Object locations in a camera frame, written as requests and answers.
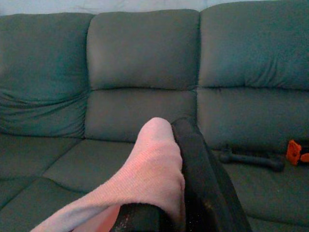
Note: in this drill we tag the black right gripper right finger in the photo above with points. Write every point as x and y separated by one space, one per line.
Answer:
205 193

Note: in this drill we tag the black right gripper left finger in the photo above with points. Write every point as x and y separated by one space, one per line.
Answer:
140 220

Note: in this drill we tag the pink garment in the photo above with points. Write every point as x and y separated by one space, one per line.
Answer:
149 169

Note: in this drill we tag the orange and black tool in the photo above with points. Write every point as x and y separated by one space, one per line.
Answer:
293 151

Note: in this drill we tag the dark green sofa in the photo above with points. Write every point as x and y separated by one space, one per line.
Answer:
144 60

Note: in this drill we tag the bluish sofa back cushion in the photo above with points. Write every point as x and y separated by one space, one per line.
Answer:
43 72

